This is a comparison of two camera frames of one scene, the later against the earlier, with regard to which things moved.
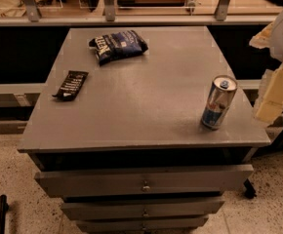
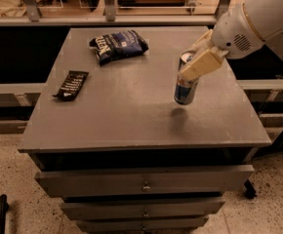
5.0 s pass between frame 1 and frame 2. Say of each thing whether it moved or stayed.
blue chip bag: stayed
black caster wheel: stayed
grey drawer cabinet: stayed
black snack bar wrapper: stayed
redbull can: moved
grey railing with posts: stayed
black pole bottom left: stayed
